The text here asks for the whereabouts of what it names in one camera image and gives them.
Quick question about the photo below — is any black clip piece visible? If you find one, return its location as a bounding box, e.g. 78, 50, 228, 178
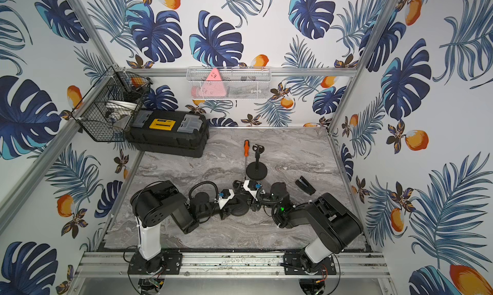
295, 176, 317, 196

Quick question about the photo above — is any black round base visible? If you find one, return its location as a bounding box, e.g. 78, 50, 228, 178
229, 197, 250, 217
246, 162, 268, 181

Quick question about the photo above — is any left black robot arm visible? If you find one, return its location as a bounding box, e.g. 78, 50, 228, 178
130, 181, 236, 261

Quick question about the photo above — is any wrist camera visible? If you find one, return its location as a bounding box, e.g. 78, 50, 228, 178
217, 189, 235, 210
243, 179, 263, 199

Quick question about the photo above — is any orange handled screwdriver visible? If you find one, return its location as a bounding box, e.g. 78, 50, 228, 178
243, 140, 250, 179

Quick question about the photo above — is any black wire basket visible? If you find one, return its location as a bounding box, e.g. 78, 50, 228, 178
71, 66, 152, 142

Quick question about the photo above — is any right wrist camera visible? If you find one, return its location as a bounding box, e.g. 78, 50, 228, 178
243, 179, 263, 199

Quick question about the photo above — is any black stand pole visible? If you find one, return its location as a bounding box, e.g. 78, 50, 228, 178
252, 144, 264, 170

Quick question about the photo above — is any aluminium front rail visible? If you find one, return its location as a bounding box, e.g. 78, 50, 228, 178
75, 251, 390, 279

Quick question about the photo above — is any black plastic toolbox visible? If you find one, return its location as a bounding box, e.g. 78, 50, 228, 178
125, 110, 209, 158

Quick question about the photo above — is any pink triangle card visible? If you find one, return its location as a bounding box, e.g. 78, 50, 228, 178
197, 68, 227, 98

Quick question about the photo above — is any clear mesh wall tray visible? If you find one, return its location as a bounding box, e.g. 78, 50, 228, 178
186, 66, 272, 100

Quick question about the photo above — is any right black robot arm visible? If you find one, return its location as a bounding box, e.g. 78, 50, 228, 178
232, 180, 363, 267

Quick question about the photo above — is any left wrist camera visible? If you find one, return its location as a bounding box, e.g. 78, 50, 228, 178
217, 189, 235, 210

